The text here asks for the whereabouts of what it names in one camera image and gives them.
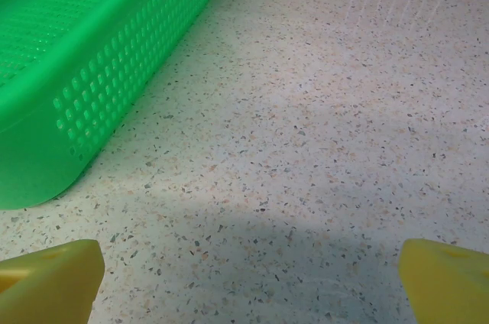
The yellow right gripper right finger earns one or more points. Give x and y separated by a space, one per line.
451 286

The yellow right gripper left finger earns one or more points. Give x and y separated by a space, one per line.
49 286

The bright green plastic basket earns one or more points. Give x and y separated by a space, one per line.
76 33

